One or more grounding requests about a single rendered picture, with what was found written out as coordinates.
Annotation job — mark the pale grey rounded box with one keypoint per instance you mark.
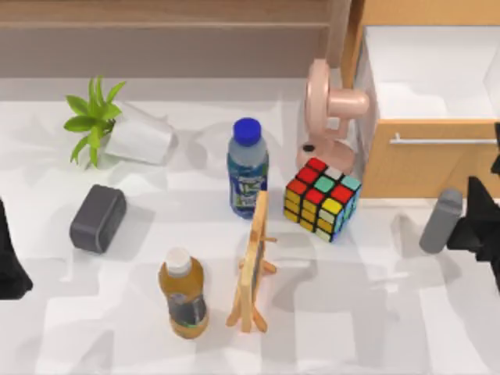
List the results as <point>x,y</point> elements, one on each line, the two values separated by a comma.
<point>441,222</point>

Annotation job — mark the pale wooden drawer front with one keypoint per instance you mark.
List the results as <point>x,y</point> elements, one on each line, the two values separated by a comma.
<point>429,172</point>

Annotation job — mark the multicoloured puzzle cube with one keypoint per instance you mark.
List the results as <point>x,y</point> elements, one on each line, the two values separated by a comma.
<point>322,199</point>

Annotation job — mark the pink table fan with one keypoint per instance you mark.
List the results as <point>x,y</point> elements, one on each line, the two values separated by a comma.
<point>332,105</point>

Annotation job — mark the wooden cupboard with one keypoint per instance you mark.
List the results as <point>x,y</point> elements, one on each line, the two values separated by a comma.
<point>426,11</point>

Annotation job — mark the wooden framed blackboard on easel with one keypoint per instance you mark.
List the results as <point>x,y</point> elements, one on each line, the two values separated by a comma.
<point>250,273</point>

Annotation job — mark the clear bottle with blue cap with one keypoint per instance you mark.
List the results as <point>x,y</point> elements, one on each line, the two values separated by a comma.
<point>247,172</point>

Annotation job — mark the orange bottle with white cap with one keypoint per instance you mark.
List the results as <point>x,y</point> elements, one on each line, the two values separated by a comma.
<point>183,289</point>

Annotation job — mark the green plant in white pot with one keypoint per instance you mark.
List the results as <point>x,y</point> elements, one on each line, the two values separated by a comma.
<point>134,140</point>

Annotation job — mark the wooden open shelf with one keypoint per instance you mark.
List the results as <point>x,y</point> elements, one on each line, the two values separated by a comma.
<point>156,39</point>

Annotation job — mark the dark grey rounded box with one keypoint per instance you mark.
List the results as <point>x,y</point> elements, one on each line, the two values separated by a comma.
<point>97,218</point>

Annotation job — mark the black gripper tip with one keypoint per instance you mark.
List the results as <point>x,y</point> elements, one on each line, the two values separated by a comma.
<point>9,265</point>

